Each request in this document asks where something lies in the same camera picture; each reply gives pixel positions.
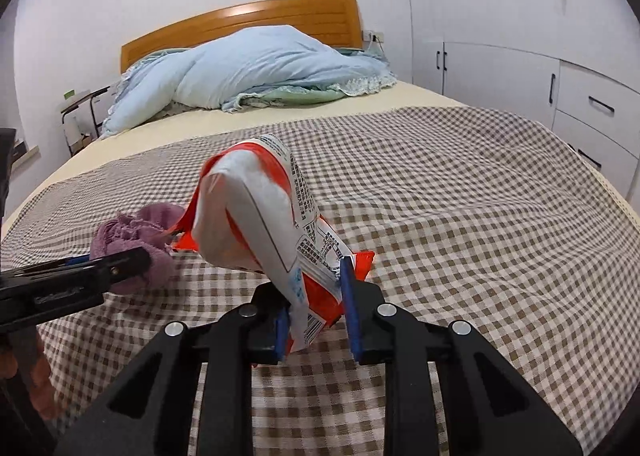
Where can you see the brown checked blanket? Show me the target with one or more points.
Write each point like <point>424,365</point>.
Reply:
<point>450,211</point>

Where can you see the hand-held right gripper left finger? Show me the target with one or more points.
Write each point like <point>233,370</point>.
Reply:
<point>282,336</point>

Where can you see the white wall socket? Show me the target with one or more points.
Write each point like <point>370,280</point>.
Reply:
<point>372,35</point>

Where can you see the cream bed sheet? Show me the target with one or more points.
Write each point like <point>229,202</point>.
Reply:
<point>350,105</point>

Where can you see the red white snack packet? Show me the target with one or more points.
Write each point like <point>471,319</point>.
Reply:
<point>260,216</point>

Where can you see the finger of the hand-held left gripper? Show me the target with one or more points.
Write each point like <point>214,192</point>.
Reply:
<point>125,263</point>
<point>77,260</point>

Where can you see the purple cloth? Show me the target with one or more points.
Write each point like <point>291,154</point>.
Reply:
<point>130,231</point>

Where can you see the person's left hand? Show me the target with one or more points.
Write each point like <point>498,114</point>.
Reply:
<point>42,381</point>

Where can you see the wooden windowsill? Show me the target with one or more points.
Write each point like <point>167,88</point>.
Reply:
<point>27,153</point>

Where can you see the white wardrobe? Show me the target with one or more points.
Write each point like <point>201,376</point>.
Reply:
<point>500,10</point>

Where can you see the black frame bedside table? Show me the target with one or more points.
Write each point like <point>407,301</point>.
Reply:
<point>92,105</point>

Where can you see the light blue duvet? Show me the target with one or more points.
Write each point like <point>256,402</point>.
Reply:
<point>250,65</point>

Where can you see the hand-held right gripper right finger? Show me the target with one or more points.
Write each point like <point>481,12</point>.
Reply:
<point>352,316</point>

